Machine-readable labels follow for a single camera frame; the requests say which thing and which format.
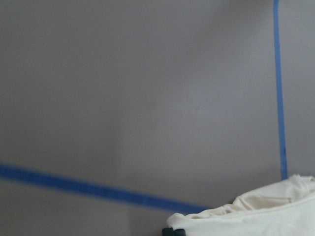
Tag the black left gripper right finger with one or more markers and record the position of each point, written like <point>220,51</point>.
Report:
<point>179,232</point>

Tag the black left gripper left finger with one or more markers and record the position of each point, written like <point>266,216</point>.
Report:
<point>167,232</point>

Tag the cream long-sleeve graphic shirt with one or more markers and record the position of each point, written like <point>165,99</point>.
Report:
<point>285,208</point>

